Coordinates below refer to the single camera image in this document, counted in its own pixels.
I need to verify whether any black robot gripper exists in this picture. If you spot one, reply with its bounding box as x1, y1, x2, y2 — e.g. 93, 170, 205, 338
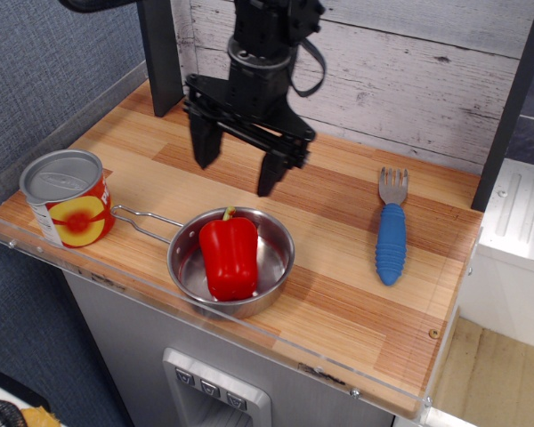
185, 61, 315, 197

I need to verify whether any red toy bell pepper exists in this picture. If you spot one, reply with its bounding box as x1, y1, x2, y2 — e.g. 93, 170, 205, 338
198, 206, 258, 302

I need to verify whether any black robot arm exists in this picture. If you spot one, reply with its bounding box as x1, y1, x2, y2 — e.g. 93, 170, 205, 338
184, 1, 326, 197

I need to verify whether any small stainless steel pan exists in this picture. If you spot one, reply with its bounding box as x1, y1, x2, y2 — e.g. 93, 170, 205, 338
111, 205, 295, 318

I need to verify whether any orange toy food can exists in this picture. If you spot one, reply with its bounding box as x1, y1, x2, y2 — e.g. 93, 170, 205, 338
19, 149, 115, 248

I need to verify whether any grey toy fridge cabinet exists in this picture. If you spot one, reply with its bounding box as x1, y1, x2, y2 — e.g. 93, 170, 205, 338
66, 273, 394, 426

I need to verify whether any silver dispenser button panel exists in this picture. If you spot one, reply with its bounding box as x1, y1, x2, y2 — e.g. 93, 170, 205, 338
162, 348, 273, 426

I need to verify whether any white toy sink counter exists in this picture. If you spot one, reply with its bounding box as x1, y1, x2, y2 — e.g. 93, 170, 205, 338
457, 159, 534, 346

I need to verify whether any yellow object at corner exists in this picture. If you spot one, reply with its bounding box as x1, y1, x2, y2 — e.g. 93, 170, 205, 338
21, 407, 62, 427

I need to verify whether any dark grey left post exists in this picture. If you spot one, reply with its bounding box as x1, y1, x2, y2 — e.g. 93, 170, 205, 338
137, 0, 183, 117

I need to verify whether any dark grey post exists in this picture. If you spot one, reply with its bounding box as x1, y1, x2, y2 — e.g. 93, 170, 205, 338
137, 0, 183, 117
471, 20, 534, 213

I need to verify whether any blue handled toy fork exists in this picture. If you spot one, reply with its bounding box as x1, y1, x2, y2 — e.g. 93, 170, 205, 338
375, 167, 409, 286

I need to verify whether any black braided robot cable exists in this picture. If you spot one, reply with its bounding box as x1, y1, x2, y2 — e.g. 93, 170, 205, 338
57, 0, 139, 13

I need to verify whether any dark grey right post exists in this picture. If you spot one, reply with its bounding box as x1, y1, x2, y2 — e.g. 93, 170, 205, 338
471, 20, 534, 213

